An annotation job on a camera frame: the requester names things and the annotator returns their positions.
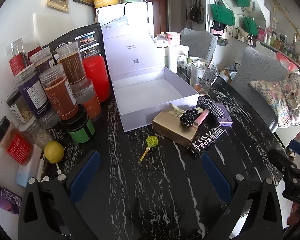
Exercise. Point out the black polka dot scrunchie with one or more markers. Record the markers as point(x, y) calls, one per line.
point(187, 119)

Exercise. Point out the black snack bag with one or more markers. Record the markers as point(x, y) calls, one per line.
point(89, 39)

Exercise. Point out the green label black jar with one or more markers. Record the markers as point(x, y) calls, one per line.
point(80, 127)

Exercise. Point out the dark label plastic jar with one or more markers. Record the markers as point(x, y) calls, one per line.
point(42, 60)

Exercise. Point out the gold cardboard box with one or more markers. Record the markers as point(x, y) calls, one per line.
point(169, 126)

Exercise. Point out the grey chair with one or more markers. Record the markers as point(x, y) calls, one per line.
point(256, 66)
point(200, 43)

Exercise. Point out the floral cushion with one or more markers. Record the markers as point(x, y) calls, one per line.
point(283, 97)

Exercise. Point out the rose gold spoon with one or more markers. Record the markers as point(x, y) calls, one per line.
point(207, 75)

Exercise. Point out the purple drink can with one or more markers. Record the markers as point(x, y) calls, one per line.
point(10, 201)

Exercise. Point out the red canister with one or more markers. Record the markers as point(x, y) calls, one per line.
point(95, 69)

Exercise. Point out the brown label plastic jar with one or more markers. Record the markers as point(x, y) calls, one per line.
point(70, 58)

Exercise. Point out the grey chair near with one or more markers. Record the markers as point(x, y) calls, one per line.
point(256, 66)

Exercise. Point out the cream hair claw clip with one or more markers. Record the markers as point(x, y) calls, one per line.
point(176, 111)

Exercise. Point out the white refrigerator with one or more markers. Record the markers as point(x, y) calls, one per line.
point(138, 14)

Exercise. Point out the white seeds jar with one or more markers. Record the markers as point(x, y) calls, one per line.
point(19, 107)

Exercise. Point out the pink long slim box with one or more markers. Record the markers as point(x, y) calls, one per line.
point(201, 118)

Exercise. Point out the yellow lemon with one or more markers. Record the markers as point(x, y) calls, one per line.
point(54, 152)

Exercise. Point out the orange label plastic jar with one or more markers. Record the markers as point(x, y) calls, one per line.
point(58, 91)

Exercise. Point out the black white gingham scrunchie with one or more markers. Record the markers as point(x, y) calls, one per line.
point(211, 106)

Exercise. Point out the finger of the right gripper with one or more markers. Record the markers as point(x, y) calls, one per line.
point(294, 146)

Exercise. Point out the purple label plastic jar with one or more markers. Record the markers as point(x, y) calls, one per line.
point(31, 89)

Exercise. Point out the black lip gloss box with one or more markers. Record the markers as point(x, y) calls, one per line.
point(202, 142)

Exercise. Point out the red label tall jar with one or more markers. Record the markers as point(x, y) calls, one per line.
point(17, 56)

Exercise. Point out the red label sauce bottle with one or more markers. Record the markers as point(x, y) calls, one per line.
point(15, 143)

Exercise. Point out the glass mug with cartoon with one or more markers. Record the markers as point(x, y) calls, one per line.
point(197, 67)

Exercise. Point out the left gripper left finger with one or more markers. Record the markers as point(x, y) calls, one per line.
point(81, 175)

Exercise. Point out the purple Manta Ray box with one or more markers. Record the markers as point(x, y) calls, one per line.
point(225, 120)

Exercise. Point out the orange short jar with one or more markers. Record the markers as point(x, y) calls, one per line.
point(85, 95)

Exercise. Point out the grey chair far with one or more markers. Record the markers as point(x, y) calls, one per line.
point(200, 43)

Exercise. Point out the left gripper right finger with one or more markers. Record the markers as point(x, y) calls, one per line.
point(217, 179)

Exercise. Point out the white open gift box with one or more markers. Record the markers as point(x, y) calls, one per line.
point(143, 86)

